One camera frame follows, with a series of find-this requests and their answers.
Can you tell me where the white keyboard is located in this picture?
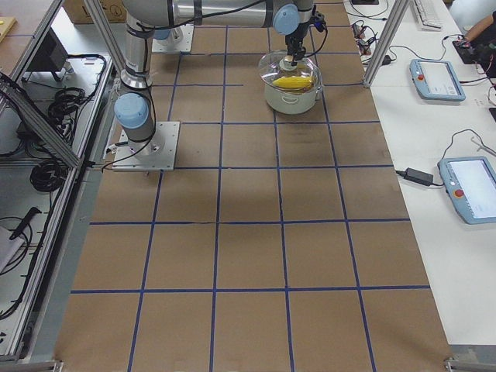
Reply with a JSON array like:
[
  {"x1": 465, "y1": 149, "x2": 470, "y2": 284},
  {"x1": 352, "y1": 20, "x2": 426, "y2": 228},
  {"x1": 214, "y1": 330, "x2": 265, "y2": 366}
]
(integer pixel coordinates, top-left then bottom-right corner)
[{"x1": 411, "y1": 0, "x2": 443, "y2": 31}]

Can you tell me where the near blue teach pendant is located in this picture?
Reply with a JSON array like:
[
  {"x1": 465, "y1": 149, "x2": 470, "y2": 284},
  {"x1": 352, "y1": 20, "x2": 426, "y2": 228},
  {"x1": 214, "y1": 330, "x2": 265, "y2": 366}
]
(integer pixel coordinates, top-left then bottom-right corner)
[{"x1": 438, "y1": 156, "x2": 495, "y2": 225}]

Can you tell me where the far blue teach pendant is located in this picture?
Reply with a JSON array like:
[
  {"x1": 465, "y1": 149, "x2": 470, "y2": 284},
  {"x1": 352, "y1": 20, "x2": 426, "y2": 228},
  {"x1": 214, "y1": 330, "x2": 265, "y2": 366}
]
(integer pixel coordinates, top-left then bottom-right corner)
[{"x1": 409, "y1": 59, "x2": 466, "y2": 102}]

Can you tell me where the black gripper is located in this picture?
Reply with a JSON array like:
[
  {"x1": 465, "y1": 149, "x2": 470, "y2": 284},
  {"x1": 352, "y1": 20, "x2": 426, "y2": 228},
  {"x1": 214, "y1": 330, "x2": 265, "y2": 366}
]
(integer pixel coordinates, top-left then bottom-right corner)
[{"x1": 285, "y1": 26, "x2": 307, "y2": 65}]

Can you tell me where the pale green steel pot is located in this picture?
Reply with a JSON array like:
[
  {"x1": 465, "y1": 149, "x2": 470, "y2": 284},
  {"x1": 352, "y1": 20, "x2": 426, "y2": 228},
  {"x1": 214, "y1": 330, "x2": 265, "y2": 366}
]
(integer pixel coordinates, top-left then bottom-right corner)
[{"x1": 264, "y1": 83, "x2": 322, "y2": 115}]

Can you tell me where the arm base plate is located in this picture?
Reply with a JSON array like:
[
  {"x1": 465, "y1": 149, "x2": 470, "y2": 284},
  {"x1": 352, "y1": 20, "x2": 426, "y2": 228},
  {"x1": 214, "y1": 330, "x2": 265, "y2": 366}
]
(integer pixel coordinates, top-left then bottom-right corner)
[
  {"x1": 152, "y1": 24, "x2": 195, "y2": 54},
  {"x1": 111, "y1": 122, "x2": 180, "y2": 171}
]

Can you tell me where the yellow corn cob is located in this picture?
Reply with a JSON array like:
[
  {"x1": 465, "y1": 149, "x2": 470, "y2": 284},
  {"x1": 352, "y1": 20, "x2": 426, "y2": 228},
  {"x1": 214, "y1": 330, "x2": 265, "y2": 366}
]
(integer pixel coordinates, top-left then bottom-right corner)
[{"x1": 273, "y1": 76, "x2": 313, "y2": 90}]

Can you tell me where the black power adapter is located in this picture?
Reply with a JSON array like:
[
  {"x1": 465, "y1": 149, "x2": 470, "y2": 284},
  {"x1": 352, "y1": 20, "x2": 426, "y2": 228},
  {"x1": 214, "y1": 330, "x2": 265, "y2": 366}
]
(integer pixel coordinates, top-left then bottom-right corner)
[{"x1": 404, "y1": 167, "x2": 433, "y2": 186}]

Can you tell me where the aluminium frame post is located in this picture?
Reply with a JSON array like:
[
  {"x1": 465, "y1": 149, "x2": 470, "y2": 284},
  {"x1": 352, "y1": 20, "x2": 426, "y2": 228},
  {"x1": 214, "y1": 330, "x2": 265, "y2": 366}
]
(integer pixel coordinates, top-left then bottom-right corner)
[{"x1": 363, "y1": 0, "x2": 409, "y2": 88}]

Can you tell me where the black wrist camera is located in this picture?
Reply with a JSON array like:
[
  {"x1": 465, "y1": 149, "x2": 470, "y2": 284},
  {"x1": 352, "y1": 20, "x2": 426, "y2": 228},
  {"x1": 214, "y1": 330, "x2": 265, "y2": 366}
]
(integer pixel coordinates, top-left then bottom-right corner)
[{"x1": 312, "y1": 11, "x2": 327, "y2": 33}]

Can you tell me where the blue teach pendant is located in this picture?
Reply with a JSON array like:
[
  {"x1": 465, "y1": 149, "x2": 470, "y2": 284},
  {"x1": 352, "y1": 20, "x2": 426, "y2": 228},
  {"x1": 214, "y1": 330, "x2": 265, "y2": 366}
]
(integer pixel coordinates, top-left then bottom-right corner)
[
  {"x1": 438, "y1": 156, "x2": 495, "y2": 225},
  {"x1": 409, "y1": 59, "x2": 466, "y2": 102}
]

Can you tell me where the glass pot lid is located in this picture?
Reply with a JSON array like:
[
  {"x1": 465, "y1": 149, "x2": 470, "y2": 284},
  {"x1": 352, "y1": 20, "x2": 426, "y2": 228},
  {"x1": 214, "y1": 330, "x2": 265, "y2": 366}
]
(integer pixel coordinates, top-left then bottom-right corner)
[{"x1": 258, "y1": 50, "x2": 322, "y2": 94}]

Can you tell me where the cardboard box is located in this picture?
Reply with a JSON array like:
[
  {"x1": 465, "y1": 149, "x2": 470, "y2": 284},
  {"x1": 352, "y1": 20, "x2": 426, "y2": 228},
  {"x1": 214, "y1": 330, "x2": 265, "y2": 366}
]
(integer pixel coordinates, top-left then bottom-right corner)
[{"x1": 64, "y1": 0, "x2": 127, "y2": 25}]

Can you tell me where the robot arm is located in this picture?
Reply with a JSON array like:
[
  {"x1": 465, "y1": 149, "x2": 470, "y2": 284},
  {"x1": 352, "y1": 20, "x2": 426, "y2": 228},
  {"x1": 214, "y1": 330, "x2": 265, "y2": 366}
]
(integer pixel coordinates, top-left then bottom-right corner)
[{"x1": 121, "y1": 1, "x2": 322, "y2": 168}]

